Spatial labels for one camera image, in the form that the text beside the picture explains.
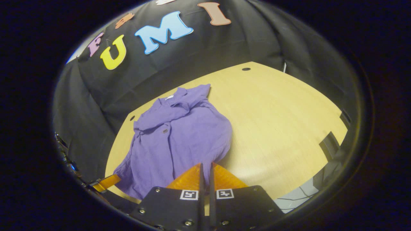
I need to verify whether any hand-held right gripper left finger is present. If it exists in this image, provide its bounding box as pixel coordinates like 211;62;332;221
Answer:
129;163;206;231

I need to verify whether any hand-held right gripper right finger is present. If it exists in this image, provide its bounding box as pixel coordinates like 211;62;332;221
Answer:
209;162;285;231

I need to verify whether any purple button shirt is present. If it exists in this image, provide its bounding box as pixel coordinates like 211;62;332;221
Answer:
113;84;233;200

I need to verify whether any black backdrop cloth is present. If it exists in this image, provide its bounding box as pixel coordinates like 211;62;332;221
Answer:
53;0;366;183

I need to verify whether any black box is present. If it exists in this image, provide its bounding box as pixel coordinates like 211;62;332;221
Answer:
340;109;352;129
319;132;341;161

